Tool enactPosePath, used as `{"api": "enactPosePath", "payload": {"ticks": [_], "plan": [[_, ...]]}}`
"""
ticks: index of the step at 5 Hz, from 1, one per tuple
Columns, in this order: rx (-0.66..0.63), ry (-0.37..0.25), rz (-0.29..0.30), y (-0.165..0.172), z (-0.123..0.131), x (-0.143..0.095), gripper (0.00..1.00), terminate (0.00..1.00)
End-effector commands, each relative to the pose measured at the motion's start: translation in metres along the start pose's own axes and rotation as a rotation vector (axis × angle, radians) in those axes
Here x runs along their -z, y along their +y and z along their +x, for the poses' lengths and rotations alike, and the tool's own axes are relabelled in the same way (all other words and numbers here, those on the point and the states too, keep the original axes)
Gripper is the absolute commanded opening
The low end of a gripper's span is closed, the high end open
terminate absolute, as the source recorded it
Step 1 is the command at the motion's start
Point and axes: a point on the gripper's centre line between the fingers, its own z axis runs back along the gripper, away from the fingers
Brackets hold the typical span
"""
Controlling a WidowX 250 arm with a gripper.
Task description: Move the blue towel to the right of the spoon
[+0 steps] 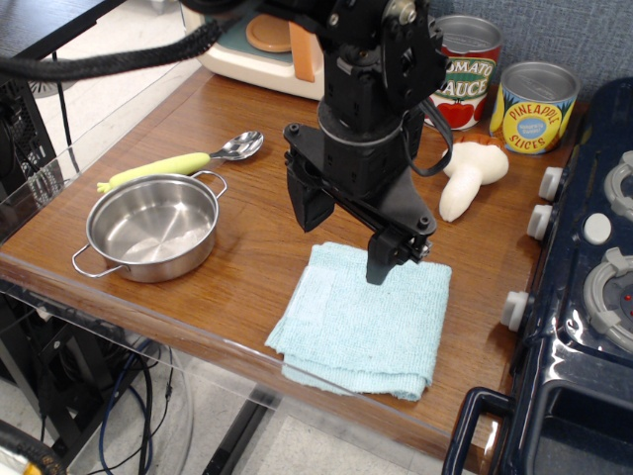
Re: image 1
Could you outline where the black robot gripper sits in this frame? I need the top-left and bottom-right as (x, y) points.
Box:
(283, 101), (437, 285)

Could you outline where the light blue towel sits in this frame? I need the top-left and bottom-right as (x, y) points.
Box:
(265, 242), (452, 402)

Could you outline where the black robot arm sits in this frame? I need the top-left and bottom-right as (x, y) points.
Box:
(187, 1), (449, 285)

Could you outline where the white plush mushroom toy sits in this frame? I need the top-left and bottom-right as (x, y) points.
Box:
(439, 134), (509, 223)

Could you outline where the cream toy kitchen appliance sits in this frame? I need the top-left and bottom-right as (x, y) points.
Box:
(199, 10), (324, 100)

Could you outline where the small stainless steel pot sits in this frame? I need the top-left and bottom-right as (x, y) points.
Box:
(71, 170), (228, 283)

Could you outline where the tomato sauce can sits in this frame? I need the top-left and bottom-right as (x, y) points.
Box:
(430, 14), (502, 131)

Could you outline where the pineapple slices can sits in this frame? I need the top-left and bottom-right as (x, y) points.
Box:
(489, 61), (581, 155)

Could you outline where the dark blue toy stove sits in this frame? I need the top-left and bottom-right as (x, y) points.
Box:
(443, 78), (632, 474)

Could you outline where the spoon with yellow-green handle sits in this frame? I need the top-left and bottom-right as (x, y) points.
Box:
(96, 131), (264, 194)

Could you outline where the black braided cable sleeve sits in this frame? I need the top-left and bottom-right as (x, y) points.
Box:
(0, 19), (228, 84)

